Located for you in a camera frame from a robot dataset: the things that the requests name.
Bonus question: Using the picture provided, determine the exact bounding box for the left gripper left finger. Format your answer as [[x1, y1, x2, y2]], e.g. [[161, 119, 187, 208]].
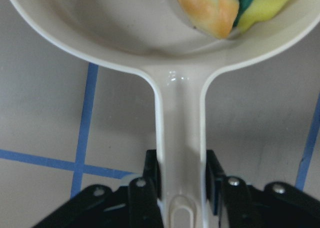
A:
[[35, 149, 164, 228]]

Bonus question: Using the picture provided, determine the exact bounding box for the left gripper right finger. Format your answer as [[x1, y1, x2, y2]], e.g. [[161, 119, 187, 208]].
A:
[[205, 150, 320, 228]]

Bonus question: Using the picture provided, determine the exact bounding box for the beige plastic dustpan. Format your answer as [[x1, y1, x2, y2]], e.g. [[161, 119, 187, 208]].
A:
[[10, 0, 320, 228]]

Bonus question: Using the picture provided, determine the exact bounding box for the yellow green sponge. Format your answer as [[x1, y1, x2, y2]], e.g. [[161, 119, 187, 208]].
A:
[[233, 0, 289, 33]]

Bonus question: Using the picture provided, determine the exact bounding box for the toy croissant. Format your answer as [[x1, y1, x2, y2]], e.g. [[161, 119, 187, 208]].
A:
[[177, 0, 240, 39]]

